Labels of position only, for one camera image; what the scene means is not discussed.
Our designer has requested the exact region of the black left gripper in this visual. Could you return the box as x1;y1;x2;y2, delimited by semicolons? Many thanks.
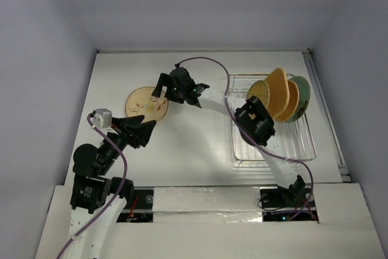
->
98;113;156;173

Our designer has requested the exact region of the beige leaf pattern plate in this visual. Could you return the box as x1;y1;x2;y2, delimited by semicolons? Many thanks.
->
125;87;169;123

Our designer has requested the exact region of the green rim woven plate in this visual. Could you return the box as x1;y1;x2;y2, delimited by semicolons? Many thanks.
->
247;80;270;109

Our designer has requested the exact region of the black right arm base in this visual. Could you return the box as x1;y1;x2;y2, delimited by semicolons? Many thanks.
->
258;175;311;210

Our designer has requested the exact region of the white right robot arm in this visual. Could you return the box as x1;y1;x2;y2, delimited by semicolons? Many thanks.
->
151;67;306;207

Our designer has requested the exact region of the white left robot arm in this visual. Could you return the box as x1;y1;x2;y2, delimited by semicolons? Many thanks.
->
57;109;156;258

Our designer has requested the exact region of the white foam front panel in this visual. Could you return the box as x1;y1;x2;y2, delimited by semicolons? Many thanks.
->
152;187;263;224

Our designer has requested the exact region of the large orange woven plate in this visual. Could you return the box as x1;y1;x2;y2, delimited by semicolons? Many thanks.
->
264;68;290;119

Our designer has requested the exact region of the small orange woven plate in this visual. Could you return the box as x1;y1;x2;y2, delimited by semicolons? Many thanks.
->
276;79;299;123

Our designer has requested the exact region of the green flower pattern plate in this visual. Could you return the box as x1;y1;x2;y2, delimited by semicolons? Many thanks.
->
287;76;311;123

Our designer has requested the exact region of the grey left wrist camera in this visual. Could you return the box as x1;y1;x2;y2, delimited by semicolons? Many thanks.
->
92;109;112;130

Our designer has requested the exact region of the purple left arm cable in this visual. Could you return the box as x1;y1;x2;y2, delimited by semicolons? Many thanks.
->
57;112;130;259

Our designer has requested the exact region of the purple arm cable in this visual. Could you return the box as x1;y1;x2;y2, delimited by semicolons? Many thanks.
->
57;112;130;259
178;56;315;220

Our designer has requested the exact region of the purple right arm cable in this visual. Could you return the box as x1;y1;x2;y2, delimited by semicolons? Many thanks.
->
178;56;315;220

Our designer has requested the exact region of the metal wire dish rack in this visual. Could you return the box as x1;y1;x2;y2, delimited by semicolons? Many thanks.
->
229;73;317;170

